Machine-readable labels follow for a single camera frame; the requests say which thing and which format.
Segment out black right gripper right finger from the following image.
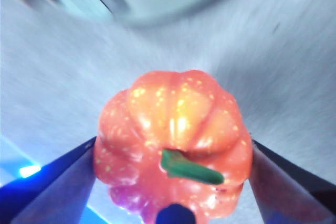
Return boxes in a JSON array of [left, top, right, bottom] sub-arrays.
[[248, 140, 336, 224]]

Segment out orange toy pumpkin green stem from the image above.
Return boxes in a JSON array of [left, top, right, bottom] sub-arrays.
[[93, 69, 254, 224]]

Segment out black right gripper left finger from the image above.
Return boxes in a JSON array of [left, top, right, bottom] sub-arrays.
[[0, 136, 98, 224]]

